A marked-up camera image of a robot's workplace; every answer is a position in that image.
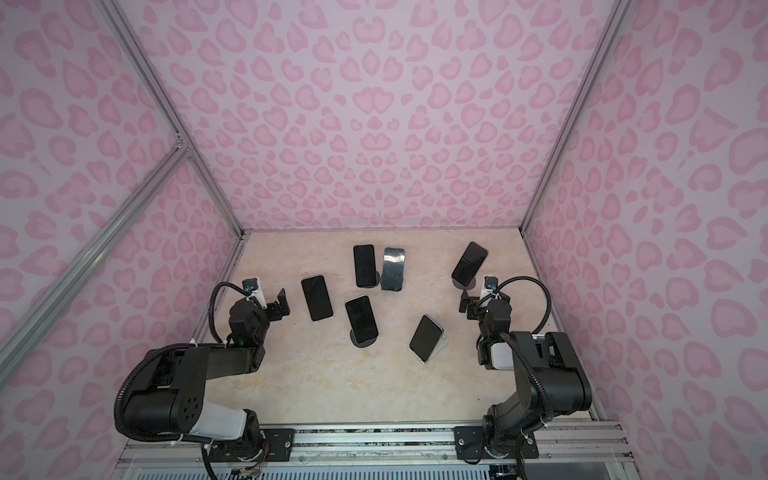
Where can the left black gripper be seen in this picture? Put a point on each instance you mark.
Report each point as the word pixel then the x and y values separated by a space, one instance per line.
pixel 273 308

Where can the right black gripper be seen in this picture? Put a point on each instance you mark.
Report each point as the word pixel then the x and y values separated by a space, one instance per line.
pixel 474 303

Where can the black phone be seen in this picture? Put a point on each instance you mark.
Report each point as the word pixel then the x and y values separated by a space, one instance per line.
pixel 366 275
pixel 360 313
pixel 317 298
pixel 470 261
pixel 426 338

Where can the white folding phone stand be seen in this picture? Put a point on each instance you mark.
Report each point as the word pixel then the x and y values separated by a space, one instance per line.
pixel 440 344

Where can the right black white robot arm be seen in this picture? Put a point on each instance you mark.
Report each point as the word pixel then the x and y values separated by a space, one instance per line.
pixel 549 382

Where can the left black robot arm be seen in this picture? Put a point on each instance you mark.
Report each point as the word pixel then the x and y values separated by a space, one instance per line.
pixel 163 398

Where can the grey round phone stand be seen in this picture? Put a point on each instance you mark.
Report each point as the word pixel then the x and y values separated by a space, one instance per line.
pixel 469 284

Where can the black round phone stand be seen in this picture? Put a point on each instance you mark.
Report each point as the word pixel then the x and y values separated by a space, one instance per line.
pixel 363 338

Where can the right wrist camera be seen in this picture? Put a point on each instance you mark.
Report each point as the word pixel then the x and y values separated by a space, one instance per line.
pixel 490 284

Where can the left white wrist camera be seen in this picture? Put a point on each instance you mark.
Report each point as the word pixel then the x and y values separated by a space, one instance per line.
pixel 254 287

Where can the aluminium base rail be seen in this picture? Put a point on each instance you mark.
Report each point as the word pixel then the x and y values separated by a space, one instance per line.
pixel 569 448

